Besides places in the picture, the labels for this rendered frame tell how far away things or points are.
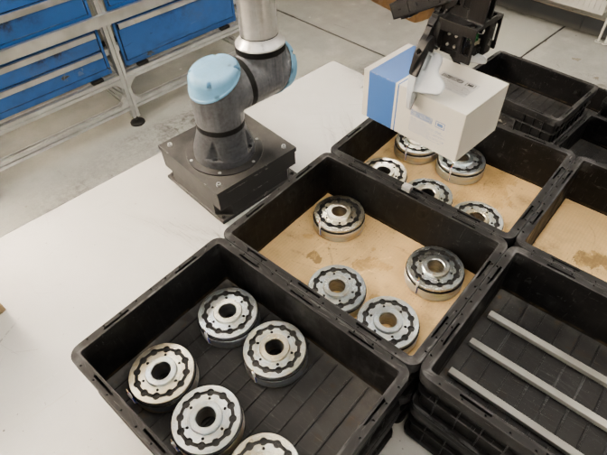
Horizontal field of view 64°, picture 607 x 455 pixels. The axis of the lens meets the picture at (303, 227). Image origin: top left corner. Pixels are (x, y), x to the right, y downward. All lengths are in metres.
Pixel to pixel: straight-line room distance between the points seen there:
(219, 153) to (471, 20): 0.64
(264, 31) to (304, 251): 0.49
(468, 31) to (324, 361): 0.54
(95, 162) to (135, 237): 1.52
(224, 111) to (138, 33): 1.69
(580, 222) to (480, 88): 0.40
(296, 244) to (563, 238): 0.52
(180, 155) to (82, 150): 1.62
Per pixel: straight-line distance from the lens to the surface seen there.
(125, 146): 2.76
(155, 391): 0.80
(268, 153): 1.22
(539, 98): 2.13
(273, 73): 1.15
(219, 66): 1.11
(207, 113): 1.11
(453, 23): 0.76
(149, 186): 1.35
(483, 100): 0.81
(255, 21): 1.11
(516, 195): 1.12
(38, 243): 1.32
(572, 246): 1.06
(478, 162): 1.13
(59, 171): 2.74
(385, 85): 0.84
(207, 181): 1.16
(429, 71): 0.79
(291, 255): 0.94
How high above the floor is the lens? 1.55
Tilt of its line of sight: 47 degrees down
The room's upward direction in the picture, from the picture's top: 3 degrees counter-clockwise
